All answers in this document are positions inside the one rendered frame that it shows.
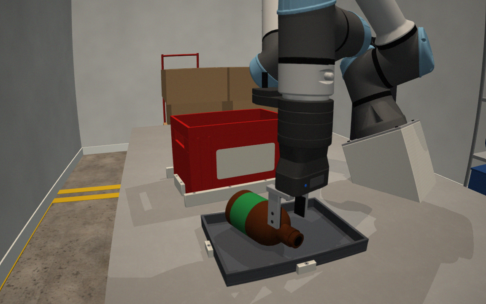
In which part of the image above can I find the brown bottle with green label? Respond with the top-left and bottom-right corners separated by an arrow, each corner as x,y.
225,190 -> 304,249

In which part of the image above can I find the red plastic crate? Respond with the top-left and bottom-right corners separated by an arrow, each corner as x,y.
170,109 -> 280,193

